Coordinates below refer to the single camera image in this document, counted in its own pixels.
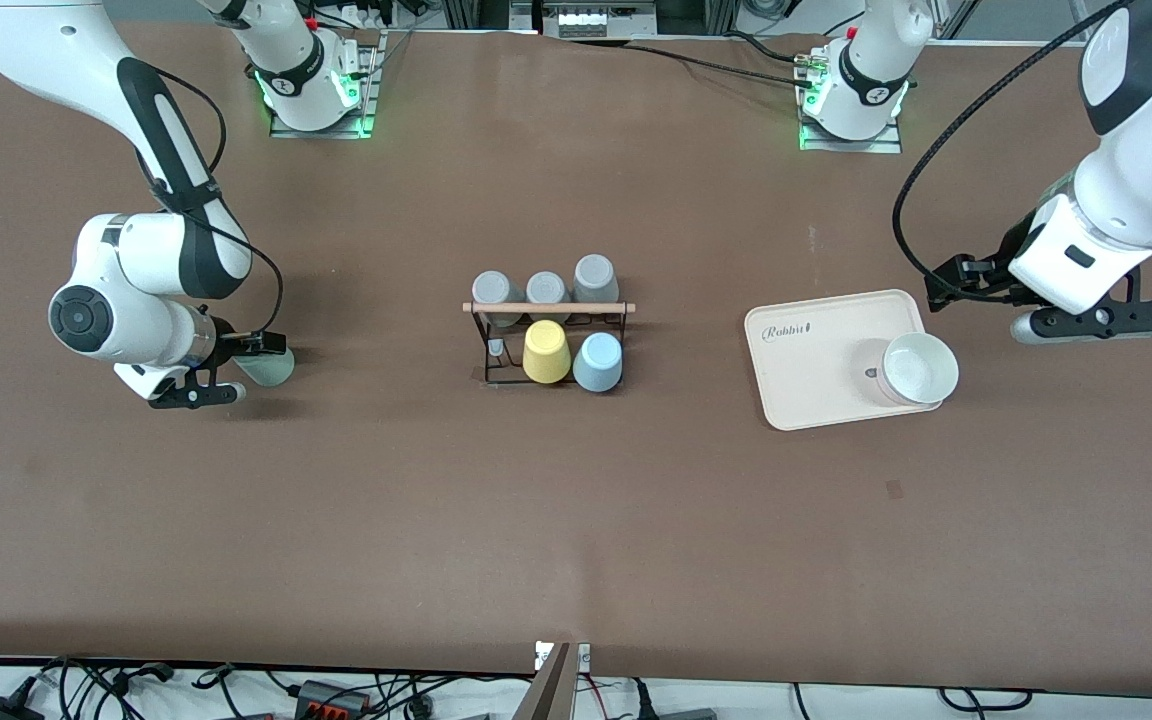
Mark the cream plastic tray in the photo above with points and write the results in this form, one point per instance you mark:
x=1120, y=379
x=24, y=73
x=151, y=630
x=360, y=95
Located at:
x=816, y=350

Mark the black power adapter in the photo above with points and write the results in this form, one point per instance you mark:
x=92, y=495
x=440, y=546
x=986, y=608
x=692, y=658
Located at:
x=1, y=710

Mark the white marker plate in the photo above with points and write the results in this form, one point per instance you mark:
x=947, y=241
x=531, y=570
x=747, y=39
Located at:
x=542, y=655

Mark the grey equipment box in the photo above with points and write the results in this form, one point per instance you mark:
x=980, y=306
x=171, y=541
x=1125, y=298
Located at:
x=596, y=20

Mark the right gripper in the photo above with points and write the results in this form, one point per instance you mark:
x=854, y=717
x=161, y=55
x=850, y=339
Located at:
x=227, y=343

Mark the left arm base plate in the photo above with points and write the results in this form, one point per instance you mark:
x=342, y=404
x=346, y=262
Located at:
x=851, y=146

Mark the light blue cup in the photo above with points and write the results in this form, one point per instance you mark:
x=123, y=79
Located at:
x=598, y=362

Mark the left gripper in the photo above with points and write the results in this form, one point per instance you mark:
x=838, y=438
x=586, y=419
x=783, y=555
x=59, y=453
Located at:
x=994, y=270

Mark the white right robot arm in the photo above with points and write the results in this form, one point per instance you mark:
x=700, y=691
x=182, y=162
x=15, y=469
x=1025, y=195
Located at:
x=96, y=320

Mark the white bowl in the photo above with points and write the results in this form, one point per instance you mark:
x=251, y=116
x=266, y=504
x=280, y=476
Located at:
x=921, y=368

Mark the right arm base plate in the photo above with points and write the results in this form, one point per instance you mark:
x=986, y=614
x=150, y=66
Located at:
x=369, y=100

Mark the black plug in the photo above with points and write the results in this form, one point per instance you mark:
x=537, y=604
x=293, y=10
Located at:
x=644, y=705

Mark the black orange connector block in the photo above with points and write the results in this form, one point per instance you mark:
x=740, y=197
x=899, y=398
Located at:
x=331, y=697

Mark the grey stand post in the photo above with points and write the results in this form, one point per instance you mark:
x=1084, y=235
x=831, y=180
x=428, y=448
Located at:
x=548, y=695

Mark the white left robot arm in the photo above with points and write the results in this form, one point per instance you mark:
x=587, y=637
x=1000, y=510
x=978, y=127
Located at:
x=876, y=70

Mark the yellow cup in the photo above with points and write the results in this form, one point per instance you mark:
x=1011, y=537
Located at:
x=546, y=353

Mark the grey cup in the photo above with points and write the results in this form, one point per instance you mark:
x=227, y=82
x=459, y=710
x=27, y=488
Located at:
x=595, y=278
x=546, y=288
x=493, y=288

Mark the pale green cup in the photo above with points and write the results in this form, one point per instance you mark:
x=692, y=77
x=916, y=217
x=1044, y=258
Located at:
x=271, y=372

